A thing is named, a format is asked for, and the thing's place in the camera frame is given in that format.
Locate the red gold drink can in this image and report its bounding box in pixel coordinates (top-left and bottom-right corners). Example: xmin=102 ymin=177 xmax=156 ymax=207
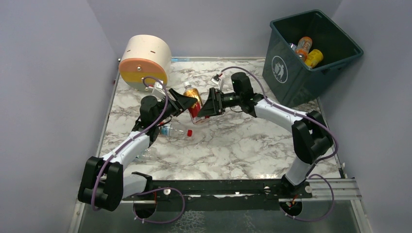
xmin=183 ymin=82 xmax=208 ymax=124

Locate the orange drink bottle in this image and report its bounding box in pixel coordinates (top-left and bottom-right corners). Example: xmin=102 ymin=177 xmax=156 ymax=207
xmin=295 ymin=36 xmax=313 ymax=62

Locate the yellow drink bottle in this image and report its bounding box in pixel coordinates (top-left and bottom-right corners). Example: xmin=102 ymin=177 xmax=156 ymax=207
xmin=305 ymin=49 xmax=324 ymax=68

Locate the clear purple label bottle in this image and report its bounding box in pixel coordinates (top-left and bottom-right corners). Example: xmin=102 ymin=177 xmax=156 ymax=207
xmin=289 ymin=43 xmax=297 ymax=51

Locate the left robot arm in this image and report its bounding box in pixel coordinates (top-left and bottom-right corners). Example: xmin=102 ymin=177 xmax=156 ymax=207
xmin=77 ymin=89 xmax=197 ymax=211

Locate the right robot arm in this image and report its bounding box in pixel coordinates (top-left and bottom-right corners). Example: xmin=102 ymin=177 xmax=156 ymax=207
xmin=198 ymin=72 xmax=333 ymax=192

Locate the dark green plastic bin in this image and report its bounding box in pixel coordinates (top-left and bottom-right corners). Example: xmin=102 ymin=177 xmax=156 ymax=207
xmin=262 ymin=10 xmax=363 ymax=107

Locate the small red label bottle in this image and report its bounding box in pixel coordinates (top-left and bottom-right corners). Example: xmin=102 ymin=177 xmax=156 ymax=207
xmin=159 ymin=124 xmax=193 ymax=138

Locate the small blue label bottle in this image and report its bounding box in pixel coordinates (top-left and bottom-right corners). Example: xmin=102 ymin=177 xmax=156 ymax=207
xmin=136 ymin=148 xmax=158 ymax=161

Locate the round cream drum box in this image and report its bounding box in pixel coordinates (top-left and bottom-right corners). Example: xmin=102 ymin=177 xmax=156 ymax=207
xmin=119 ymin=34 xmax=172 ymax=92

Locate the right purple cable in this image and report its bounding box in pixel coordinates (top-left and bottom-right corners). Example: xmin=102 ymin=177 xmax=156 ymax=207
xmin=219 ymin=67 xmax=339 ymax=223

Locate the purple cable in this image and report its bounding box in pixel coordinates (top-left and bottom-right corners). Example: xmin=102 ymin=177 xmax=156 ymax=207
xmin=219 ymin=67 xmax=339 ymax=223
xmin=90 ymin=76 xmax=186 ymax=225

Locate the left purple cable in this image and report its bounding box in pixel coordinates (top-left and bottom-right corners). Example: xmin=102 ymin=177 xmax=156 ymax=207
xmin=90 ymin=76 xmax=186 ymax=225

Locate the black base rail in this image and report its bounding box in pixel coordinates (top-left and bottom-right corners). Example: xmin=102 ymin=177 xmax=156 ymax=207
xmin=77 ymin=179 xmax=362 ymax=213

